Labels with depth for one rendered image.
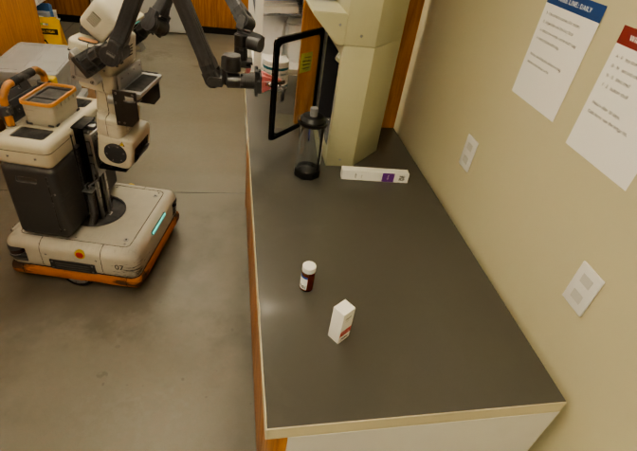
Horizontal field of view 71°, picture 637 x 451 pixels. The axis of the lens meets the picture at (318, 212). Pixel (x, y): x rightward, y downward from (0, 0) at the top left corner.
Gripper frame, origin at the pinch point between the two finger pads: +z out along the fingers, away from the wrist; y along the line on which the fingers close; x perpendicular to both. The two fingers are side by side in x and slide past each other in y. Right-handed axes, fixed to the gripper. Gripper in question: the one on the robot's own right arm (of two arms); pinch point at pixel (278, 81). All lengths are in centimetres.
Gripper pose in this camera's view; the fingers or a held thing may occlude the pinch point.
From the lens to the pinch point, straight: 181.0
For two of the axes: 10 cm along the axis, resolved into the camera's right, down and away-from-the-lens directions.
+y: 1.0, -8.0, -5.9
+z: 9.8, -0.1, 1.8
